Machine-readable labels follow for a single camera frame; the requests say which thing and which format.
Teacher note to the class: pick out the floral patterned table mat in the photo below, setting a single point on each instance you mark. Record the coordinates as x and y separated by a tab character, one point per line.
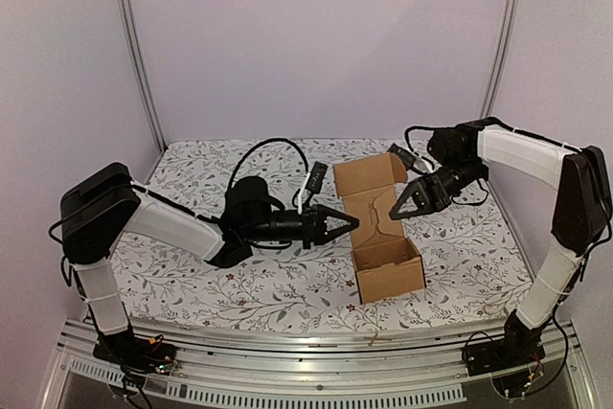
473	267

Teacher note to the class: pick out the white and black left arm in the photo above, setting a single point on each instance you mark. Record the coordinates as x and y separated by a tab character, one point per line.
96	212

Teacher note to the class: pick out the brown cardboard box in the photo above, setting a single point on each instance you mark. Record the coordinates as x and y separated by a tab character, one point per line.
386	263

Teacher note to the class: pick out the left aluminium frame post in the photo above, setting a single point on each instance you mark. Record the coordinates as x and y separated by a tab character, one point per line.
138	64

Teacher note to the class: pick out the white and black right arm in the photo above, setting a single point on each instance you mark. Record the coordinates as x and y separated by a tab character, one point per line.
580	220

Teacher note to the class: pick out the aluminium front rail base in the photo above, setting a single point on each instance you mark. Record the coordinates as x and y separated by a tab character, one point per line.
223	368

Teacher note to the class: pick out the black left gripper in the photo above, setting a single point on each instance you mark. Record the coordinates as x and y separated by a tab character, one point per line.
318	215

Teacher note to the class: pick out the aluminium frame post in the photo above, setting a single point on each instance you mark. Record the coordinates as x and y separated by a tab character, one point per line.
501	51
138	64

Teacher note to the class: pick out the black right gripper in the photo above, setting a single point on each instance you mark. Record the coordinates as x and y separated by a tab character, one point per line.
439	189

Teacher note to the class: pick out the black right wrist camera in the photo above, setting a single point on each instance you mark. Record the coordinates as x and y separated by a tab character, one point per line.
409	160

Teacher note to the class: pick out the right aluminium frame post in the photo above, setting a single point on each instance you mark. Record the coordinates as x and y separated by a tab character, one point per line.
501	51

